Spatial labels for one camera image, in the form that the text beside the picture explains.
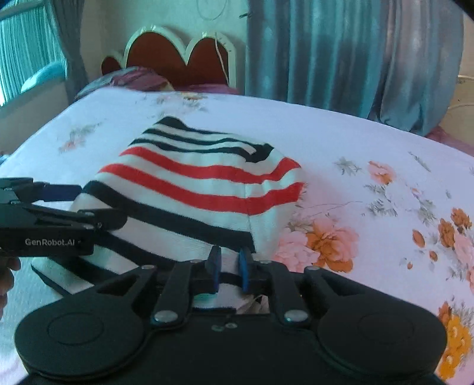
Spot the striped black red white sweater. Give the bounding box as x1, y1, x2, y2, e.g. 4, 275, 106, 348
31, 117, 304, 295

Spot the person's left hand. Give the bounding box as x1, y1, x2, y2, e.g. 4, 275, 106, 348
0, 257, 21, 317

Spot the window with teal blinds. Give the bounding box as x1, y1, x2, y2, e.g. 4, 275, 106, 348
1, 1, 67, 104

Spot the purple pillow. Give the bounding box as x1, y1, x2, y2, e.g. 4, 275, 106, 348
75, 67, 174, 101

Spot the white floral bed sheet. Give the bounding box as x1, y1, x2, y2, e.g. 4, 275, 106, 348
1, 87, 473, 384

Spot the dark grey window curtain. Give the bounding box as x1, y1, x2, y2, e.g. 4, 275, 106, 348
44, 0, 88, 104

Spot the red heart-shaped headboard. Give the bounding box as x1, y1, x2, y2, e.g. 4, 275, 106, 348
100, 25, 237, 88

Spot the blue-grey curtain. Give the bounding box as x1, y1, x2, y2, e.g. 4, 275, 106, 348
245, 0, 464, 136

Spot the white hanging cable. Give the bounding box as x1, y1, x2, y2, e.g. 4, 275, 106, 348
196, 0, 231, 84

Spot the cream metal bed frame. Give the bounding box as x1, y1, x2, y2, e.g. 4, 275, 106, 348
440, 73, 474, 149

